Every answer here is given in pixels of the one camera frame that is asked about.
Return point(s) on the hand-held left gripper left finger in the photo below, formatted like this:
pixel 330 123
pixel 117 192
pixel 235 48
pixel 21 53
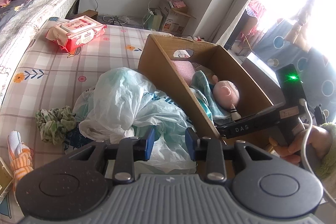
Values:
pixel 150 144

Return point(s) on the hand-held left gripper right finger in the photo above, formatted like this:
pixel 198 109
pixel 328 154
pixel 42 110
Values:
pixel 189 144

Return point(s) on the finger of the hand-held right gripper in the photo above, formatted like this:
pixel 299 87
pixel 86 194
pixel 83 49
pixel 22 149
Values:
pixel 224 130

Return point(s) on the pink plush toy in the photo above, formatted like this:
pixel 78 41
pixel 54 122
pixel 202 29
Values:
pixel 225 91

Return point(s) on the white plastic bag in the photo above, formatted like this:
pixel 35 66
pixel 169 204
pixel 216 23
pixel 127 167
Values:
pixel 123 100

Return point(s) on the teal towel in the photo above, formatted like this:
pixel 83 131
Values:
pixel 203 82

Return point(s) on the brown cardboard box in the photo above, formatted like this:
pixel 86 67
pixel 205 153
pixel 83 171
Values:
pixel 168 77

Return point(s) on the pink waffle towel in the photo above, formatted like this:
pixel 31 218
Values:
pixel 183 70

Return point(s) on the person's right forearm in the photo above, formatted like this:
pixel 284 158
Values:
pixel 329 161

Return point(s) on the person's right hand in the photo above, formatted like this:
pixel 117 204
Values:
pixel 312 142

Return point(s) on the blue curtain with circles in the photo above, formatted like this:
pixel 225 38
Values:
pixel 323 74

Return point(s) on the green floral scrunchie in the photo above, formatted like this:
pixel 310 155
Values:
pixel 55 123

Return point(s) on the pink hanging garment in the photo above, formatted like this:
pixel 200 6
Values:
pixel 256 15

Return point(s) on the green paper bag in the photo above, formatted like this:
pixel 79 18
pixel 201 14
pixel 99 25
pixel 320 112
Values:
pixel 153 20

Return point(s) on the open printed cardboard box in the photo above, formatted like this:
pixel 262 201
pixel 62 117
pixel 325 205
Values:
pixel 173 14

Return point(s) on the orange striped sock bundle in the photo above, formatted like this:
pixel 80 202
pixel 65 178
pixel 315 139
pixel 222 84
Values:
pixel 19 158

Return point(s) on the red wet wipes pack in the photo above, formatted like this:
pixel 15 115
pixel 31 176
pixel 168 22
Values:
pixel 76 33

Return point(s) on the small wooden box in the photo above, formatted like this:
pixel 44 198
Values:
pixel 89 15

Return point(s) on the gold cardboard packet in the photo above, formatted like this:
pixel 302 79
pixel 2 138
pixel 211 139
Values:
pixel 4 179

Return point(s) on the grey patterned bedsheet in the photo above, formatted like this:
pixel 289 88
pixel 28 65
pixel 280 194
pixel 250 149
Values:
pixel 13 10

